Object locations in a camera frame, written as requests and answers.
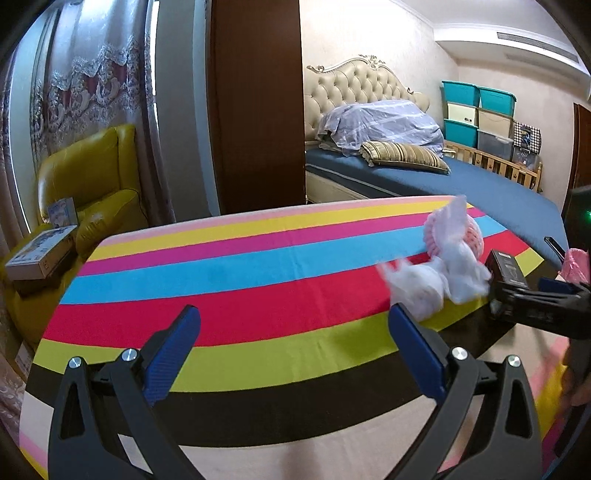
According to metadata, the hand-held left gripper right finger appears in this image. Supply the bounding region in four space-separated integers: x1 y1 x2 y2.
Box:
387 305 542 480

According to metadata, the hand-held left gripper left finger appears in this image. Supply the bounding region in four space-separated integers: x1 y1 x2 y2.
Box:
48 305 205 480

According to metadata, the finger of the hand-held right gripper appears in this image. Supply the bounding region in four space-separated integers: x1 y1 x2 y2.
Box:
538 276 591 301
488 249 591 340

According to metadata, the pink trash bag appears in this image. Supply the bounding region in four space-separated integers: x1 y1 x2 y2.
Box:
560 247 590 283

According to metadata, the white plastic bag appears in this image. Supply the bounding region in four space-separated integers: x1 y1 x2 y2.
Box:
378 257 448 320

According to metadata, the white wrapper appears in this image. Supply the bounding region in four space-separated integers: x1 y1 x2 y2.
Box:
431 194 493 305

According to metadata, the pink foam fruit net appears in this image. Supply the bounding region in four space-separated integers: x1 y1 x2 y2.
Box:
424 207 486 260

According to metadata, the black phone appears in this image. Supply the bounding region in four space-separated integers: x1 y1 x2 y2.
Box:
544 236 567 265

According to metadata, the dark wooden door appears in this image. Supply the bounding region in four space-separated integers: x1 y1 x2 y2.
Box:
571 103 591 191

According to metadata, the black white checked bag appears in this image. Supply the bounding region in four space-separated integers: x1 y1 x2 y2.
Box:
512 121 542 154

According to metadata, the rainbow striped tablecloth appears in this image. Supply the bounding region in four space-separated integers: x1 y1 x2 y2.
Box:
18 196 570 480

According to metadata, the grey clear storage box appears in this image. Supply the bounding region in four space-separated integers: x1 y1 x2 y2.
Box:
475 130 515 161

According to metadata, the bed with tufted headboard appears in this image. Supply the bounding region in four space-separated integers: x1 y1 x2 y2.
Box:
302 54 570 257

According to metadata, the beige storage box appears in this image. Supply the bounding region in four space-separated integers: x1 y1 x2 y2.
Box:
476 108 515 137

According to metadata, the teal plastic storage box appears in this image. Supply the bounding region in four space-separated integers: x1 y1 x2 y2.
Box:
442 80 481 108
444 119 479 148
478 86 518 117

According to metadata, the white storage box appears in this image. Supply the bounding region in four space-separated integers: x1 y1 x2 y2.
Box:
445 102 479 127

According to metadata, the flat white printed box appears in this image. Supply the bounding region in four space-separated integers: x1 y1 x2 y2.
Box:
4 224 79 281

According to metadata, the small blue white box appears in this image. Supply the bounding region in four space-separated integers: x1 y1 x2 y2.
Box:
45 197 77 227

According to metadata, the ceiling air vent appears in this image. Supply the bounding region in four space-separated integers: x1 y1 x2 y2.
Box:
496 30 581 64

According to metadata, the yellow leather armchair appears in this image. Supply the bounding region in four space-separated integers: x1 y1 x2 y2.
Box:
9 124 151 347

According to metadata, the gold striped pillow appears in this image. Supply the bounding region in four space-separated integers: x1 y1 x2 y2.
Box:
359 141 452 175

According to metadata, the lavender patterned duvet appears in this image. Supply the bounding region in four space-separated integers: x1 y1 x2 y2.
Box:
318 99 445 153

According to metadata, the dark wooden pillar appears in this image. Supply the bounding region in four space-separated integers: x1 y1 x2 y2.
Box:
209 0 308 217

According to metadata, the lace patterned curtain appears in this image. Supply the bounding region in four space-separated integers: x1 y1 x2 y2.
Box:
0 0 177 236

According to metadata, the wooden crib rail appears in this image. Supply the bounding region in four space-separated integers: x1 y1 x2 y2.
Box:
443 140 545 193

